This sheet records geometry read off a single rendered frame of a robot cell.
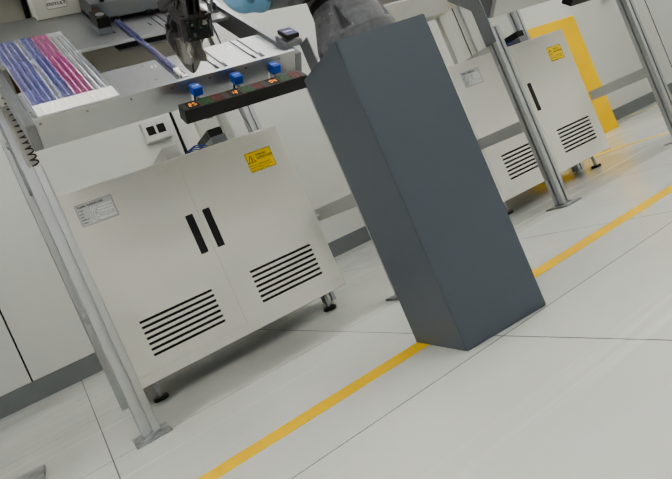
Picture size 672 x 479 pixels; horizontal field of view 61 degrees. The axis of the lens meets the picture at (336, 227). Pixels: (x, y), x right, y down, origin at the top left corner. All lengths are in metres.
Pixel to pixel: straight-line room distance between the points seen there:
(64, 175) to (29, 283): 0.59
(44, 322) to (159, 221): 1.70
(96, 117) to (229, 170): 0.49
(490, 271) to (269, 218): 0.92
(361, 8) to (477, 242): 0.44
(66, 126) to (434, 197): 0.84
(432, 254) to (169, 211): 0.94
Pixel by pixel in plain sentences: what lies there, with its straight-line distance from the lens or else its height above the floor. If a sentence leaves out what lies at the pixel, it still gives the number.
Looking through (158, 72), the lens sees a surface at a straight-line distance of 1.57.
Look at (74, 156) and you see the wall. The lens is 3.41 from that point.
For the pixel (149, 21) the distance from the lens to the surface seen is 1.92.
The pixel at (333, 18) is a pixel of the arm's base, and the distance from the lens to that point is 1.04.
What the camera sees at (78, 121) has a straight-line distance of 1.41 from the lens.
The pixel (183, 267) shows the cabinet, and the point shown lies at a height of 0.32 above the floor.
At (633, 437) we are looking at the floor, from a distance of 0.63.
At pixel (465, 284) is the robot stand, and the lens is 0.98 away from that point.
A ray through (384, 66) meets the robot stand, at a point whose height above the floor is 0.49.
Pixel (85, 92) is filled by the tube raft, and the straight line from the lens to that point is 1.49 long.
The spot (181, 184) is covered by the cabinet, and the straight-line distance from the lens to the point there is 1.72.
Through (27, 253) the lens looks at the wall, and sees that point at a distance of 3.32.
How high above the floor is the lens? 0.31
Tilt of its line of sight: 2 degrees down
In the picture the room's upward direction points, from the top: 23 degrees counter-clockwise
